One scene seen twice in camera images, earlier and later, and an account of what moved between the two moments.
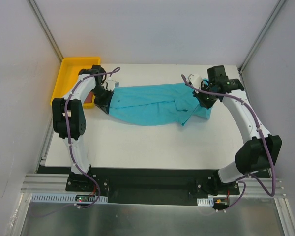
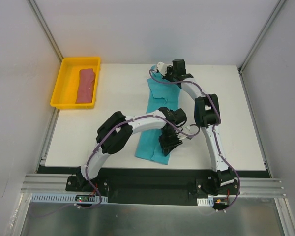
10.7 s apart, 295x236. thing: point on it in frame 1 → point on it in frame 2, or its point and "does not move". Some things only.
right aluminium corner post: x=280 y=3 does not move
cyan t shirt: x=160 y=104 → x=162 y=93
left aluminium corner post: x=45 y=28 does not move
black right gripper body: x=205 y=100 → x=170 y=74
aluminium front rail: x=46 y=183 does not move
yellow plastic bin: x=68 y=73 does not move
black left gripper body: x=103 y=100 → x=169 y=140
